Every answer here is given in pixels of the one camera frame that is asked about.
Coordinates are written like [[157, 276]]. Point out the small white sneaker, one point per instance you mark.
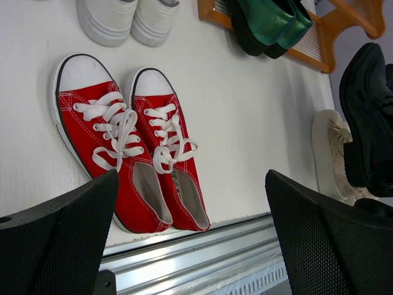
[[153, 20], [106, 22]]

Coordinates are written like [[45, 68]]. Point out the beige lace sneaker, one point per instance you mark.
[[328, 135]]

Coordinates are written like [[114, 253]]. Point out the aluminium rail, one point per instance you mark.
[[160, 264]]

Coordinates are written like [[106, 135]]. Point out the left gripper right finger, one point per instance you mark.
[[330, 247]]

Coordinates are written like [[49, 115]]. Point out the small white sneaker left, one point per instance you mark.
[[106, 22]]

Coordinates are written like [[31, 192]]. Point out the green loafer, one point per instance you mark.
[[297, 29], [258, 24]]

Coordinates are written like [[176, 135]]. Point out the small white sneaker right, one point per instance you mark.
[[153, 20]]

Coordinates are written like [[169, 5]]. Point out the black loafer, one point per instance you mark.
[[366, 102]]

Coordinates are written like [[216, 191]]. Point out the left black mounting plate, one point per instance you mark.
[[105, 283]]

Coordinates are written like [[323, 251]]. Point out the wooden shoe shelf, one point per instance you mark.
[[316, 48]]

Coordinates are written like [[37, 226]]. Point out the red canvas sneaker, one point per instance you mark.
[[163, 128], [100, 131]]

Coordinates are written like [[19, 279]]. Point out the perforated cable duct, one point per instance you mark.
[[267, 279]]

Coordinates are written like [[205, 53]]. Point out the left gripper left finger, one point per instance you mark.
[[56, 247]]

